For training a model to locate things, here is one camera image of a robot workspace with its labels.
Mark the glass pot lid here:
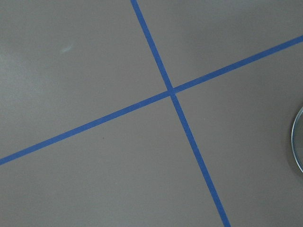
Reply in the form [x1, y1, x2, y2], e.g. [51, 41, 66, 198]
[291, 108, 303, 172]

